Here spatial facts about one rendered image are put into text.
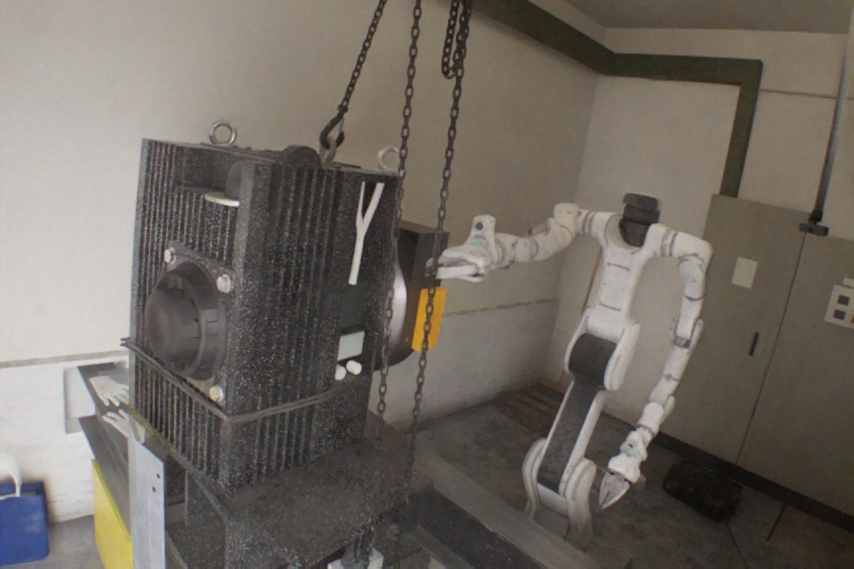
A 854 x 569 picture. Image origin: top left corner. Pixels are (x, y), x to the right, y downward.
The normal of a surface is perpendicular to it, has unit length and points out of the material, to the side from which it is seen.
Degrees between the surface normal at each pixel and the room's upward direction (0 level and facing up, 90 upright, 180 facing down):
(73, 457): 90
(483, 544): 90
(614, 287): 93
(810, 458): 90
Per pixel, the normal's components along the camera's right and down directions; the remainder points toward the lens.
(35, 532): 0.56, 0.21
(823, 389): -0.70, 0.00
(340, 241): 0.80, 0.23
